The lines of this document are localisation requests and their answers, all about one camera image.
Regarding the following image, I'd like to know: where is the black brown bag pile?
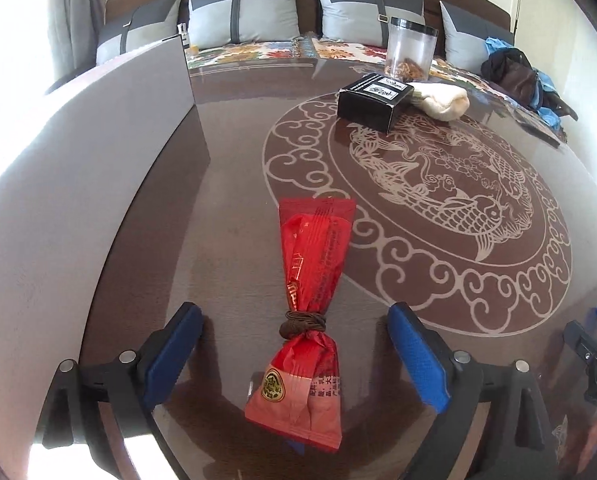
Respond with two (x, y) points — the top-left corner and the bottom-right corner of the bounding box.
(480, 46), (579, 122)

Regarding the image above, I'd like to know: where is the blue garment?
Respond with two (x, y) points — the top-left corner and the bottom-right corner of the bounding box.
(483, 34), (564, 131)

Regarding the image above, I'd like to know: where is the red snack bag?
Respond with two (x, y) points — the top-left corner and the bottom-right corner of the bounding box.
(244, 197), (356, 452)

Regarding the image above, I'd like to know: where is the small white lotion bottle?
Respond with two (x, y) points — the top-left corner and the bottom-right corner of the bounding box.
(177, 23), (189, 49)

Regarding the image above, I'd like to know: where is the black rectangular box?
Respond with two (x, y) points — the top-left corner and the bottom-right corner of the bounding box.
(337, 73), (414, 133)

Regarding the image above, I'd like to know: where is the floral bed cover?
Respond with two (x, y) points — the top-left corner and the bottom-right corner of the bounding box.
(186, 35), (567, 143)

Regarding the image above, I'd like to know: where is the far left grey cushion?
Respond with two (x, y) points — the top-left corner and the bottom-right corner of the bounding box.
(96, 0), (182, 65)

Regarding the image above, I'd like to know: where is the clear plastic jar black lid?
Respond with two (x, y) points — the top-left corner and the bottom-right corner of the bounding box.
(384, 16), (438, 82)

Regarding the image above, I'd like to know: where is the cream towel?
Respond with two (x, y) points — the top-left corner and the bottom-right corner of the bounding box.
(410, 81), (469, 122)

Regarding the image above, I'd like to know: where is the grey board panel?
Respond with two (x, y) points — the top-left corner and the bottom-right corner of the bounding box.
(0, 38), (194, 477)

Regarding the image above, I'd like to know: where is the grey cushion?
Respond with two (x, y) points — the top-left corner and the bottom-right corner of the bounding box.
(188, 0), (299, 50)
(319, 0), (425, 48)
(439, 1), (514, 75)
(96, 0), (182, 65)

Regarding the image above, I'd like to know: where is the grey curtain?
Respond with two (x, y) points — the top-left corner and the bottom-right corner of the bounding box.
(48, 0), (105, 81)

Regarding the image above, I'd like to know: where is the far right grey cushion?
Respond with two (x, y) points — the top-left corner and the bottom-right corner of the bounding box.
(439, 1), (514, 75)

